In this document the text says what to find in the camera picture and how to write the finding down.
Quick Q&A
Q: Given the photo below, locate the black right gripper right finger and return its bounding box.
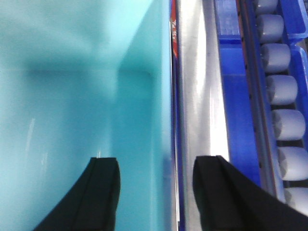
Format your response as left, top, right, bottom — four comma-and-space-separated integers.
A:
193, 156, 308, 231

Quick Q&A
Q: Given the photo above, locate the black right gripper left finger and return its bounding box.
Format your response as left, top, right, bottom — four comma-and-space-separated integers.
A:
34, 157, 120, 231

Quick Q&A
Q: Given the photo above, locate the light blue plastic bin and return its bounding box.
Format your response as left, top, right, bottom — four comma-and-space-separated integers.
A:
0, 0, 175, 231

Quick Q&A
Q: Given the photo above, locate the grey roller conveyor track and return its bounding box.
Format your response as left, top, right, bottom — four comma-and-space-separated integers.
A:
237, 0, 308, 215

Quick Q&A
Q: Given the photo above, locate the dark blue bin lower right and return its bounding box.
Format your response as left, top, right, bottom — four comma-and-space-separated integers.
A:
215, 0, 261, 186

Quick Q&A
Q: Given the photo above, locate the red snack package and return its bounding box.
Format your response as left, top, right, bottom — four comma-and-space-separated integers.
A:
170, 0, 178, 58

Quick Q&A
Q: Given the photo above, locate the stainless steel shelf rail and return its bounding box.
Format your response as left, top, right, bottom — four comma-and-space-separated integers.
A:
177, 0, 230, 231

